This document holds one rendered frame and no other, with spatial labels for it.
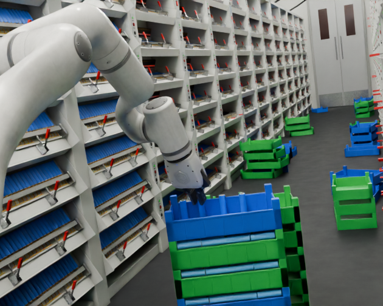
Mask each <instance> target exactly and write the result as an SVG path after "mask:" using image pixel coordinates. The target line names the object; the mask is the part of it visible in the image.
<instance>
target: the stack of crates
mask: <svg viewBox="0 0 383 306"><path fill-rule="evenodd" d="M283 187H284V192H282V193H276V194H273V195H274V197H275V198H276V197H278V198H279V199H280V209H281V220H282V226H283V237H284V242H285V253H286V263H287V269H288V279H289V290H290V296H291V306H310V305H309V294H308V283H307V277H306V266H305V255H304V249H303V238H302V228H301V221H300V210H299V204H298V197H293V196H292V195H291V191H290V186H289V185H285V186H283Z"/></svg>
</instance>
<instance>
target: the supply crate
mask: <svg viewBox="0 0 383 306"><path fill-rule="evenodd" d="M264 189H265V192H259V193H254V194H245V196H246V205H247V212H241V208H240V198H239V196H238V195H235V196H229V197H226V207H227V214H224V215H221V208H220V203H219V198H214V199H207V200H206V201H205V203H204V206H205V214H206V217H200V216H199V208H198V203H196V205H193V204H192V202H191V201H189V202H186V205H187V213H188V219H183V220H182V215H181V206H180V202H179V203H178V198H177V195H171V196H170V202H171V206H170V210H169V211H165V212H164V215H165V223H166V228H167V236H168V242H174V241H180V240H190V239H200V238H206V237H216V236H226V235H232V234H242V233H252V232H257V231H267V230H277V229H283V226H282V220H281V209H280V199H279V198H278V197H276V198H275V197H274V195H273V193H272V185H271V183H267V184H264Z"/></svg>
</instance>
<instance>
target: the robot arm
mask: <svg viewBox="0 0 383 306"><path fill-rule="evenodd" d="M91 62H92V63H93V64H94V66H95V67H96V68H97V69H98V70H99V72H100V73H101V74H102V75H103V76H104V77H105V78H106V80H107V81H108V82H109V83H110V85H111V86H112V87H113V88H114V89H115V90H116V92H117V93H118V94H119V95H120V96H119V99H118V102H117V105H116V111H115V116H116V121H117V123H118V125H119V126H120V128H121V129H122V131H123V132H124V133H125V134H126V135H127V136H128V137H129V138H130V139H131V140H132V141H134V142H136V143H151V142H154V143H156V144H157V145H158V147H159V149H160V152H161V153H162V155H163V157H164V163H165V168H166V171H167V174H168V177H169V179H170V181H171V184H172V185H173V187H175V188H181V189H182V190H183V191H184V192H185V193H186V194H188V196H189V198H190V200H191V202H192V204H193V205H196V203H197V202H198V201H199V204H200V205H203V204H204V203H205V201H206V200H207V197H206V196H205V193H204V190H203V189H204V188H206V187H209V186H210V184H211V182H210V180H209V179H208V178H207V174H206V171H205V169H204V167H203V165H202V163H201V161H200V159H199V158H198V156H197V155H196V153H195V152H194V150H192V144H191V143H190V140H189V138H188V135H187V133H186V131H185V128H184V125H183V124H182V121H181V119H180V116H179V114H178V112H177V109H176V107H175V105H174V102H173V100H172V98H170V97H159V98H156V99H154V100H152V101H150V102H149V103H147V104H146V105H145V106H144V107H143V110H142V112H143V115H142V114H140V113H139V112H138V111H137V110H136V108H135V107H137V106H138V105H140V104H142V103H144V102H146V101H147V100H149V99H150V98H151V97H152V95H153V94H154V83H153V80H152V79H151V77H150V75H149V74H148V72H147V71H146V70H145V68H144V66H143V65H142V64H141V62H140V61H139V60H138V58H137V56H135V54H134V52H133V51H132V50H131V48H130V47H129V45H128V44H127V43H126V41H125V40H124V39H123V37H122V36H121V34H120V33H119V32H118V31H117V29H116V28H115V27H114V25H113V24H112V22H111V21H110V20H109V18H108V17H107V16H106V15H105V14H104V13H103V12H102V11H101V10H100V9H99V8H97V7H96V6H94V5H92V4H88V3H84V2H80V3H76V4H72V5H69V6H67V7H65V8H63V9H61V10H58V11H56V12H54V13H51V14H49V15H47V16H44V17H42V18H39V19H36V20H34V21H32V22H29V23H27V24H24V25H22V26H21V27H18V28H16V29H14V30H12V31H11V32H8V33H7V34H6V35H4V36H3V37H2V38H0V221H1V214H2V204H3V197H4V183H5V177H6V173H7V169H8V166H9V163H10V160H11V158H12V155H13V153H14V151H15V149H16V148H17V146H18V145H19V142H20V141H21V139H22V138H23V136H24V134H25V133H26V132H27V130H28V128H29V127H30V125H31V124H32V123H33V121H34V120H35V119H36V118H37V117H38V116H39V115H40V114H41V113H42V112H43V111H44V110H45V109H46V108H47V107H49V106H50V105H51V104H52V103H54V102H55V101H56V100H57V99H59V98H60V97H62V96H63V95H64V94H65V93H67V92H68V91H69V90H71V89H72V88H73V87H74V86H75V85H76V84H77V83H78V82H79V81H80V80H81V79H82V78H83V77H84V75H85V73H86V72H87V71H88V69H89V66H90V65H91Z"/></svg>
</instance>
